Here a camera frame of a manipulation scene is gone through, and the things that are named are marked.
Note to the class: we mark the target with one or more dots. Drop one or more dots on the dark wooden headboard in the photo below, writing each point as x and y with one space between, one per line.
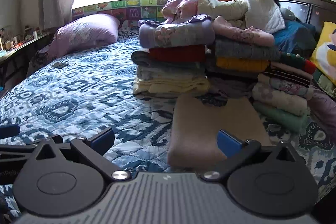
302 7

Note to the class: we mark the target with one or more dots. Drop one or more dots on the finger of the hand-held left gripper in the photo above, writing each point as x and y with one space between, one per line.
15 151
8 131

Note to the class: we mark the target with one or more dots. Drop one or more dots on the cluttered side shelf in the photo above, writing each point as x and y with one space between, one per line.
15 43

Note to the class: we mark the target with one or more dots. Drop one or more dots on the small dark flat item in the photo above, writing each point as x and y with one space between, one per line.
58 65

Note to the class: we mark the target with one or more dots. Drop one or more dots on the yellow cushion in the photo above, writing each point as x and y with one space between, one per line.
325 53

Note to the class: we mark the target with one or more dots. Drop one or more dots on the pile of pale quilts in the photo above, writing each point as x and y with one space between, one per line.
236 7

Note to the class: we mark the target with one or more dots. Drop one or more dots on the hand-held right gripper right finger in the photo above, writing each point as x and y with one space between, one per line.
227 144

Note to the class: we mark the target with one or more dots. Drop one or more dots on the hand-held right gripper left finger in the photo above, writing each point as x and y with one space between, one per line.
103 138

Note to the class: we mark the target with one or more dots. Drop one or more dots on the stack of folded clothes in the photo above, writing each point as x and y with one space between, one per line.
178 66

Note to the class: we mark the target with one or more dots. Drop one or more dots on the colourful alphabet mat panel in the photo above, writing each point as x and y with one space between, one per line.
131 12

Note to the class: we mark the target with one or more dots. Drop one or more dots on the blue cloth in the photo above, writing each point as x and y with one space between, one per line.
291 37

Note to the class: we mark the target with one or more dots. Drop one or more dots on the purple pillow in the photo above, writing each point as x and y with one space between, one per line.
84 32

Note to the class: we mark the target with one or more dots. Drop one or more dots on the blue patterned bedspread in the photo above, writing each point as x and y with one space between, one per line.
78 98

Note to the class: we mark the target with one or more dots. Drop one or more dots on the beige towel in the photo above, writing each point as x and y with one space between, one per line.
204 129

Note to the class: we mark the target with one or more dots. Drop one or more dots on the purple cloth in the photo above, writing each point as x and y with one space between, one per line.
324 108

